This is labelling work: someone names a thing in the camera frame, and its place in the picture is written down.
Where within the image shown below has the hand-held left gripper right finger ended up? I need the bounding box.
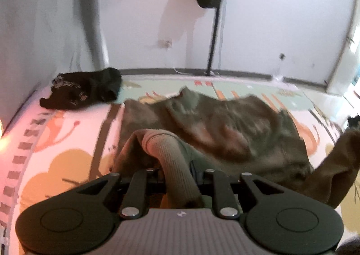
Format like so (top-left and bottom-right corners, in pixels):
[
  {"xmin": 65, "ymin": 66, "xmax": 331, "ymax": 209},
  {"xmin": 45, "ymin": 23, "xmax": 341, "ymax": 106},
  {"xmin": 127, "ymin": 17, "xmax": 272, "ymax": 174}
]
[{"xmin": 189, "ymin": 161, "xmax": 282, "ymax": 219}]

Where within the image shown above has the black patterned garment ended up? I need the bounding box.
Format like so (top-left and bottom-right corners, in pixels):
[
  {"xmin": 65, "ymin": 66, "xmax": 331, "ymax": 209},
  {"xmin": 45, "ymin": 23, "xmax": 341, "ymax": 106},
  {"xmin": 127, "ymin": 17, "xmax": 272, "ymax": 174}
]
[{"xmin": 39, "ymin": 67, "xmax": 122, "ymax": 110}]

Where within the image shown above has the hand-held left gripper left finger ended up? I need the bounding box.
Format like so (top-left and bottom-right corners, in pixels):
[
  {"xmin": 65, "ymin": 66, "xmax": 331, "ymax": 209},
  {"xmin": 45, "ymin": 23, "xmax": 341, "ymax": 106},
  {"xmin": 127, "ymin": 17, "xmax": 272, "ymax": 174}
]
[{"xmin": 77, "ymin": 168, "xmax": 166, "ymax": 219}]

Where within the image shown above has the green tie-dye hoodie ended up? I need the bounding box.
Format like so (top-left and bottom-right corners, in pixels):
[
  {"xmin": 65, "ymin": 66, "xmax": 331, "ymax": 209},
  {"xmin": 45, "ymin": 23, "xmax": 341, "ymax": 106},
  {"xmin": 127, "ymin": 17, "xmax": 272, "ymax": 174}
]
[{"xmin": 112, "ymin": 86, "xmax": 360, "ymax": 210}]

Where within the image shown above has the grey curtain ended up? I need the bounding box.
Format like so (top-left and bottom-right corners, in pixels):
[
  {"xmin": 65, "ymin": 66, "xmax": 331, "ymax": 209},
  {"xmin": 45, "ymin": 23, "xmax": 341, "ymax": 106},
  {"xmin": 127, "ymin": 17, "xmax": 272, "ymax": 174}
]
[{"xmin": 0, "ymin": 0, "xmax": 110, "ymax": 120}]

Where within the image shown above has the printed play mat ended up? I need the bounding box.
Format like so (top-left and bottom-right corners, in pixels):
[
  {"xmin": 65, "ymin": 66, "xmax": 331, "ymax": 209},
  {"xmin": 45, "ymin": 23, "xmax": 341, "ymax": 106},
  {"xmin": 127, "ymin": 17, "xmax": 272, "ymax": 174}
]
[{"xmin": 0, "ymin": 73, "xmax": 360, "ymax": 255}]

